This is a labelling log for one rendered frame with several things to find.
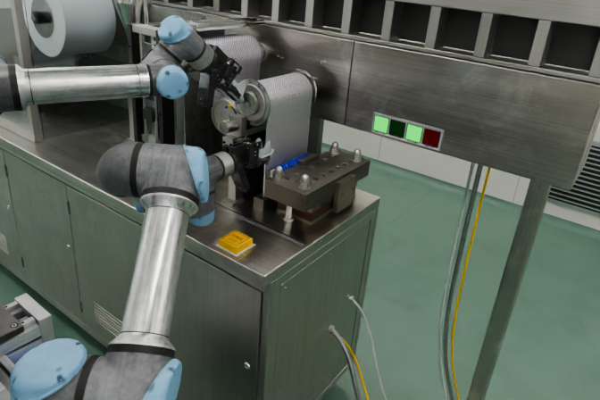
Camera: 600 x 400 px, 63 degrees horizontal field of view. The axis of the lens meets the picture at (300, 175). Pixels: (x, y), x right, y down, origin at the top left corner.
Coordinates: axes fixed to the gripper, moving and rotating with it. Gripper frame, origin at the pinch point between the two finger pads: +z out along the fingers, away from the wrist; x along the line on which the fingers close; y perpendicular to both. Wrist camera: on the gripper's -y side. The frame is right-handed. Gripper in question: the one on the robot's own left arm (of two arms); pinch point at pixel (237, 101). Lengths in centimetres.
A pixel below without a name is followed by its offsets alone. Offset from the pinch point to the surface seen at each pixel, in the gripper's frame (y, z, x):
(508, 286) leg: -12, 78, -82
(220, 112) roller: -3.1, 7.9, 11.7
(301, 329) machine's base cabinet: -55, 40, -33
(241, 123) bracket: -5.1, 5.4, -1.0
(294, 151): -2.4, 28.4, -8.2
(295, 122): 5.3, 21.1, -8.3
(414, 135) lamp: 17, 33, -44
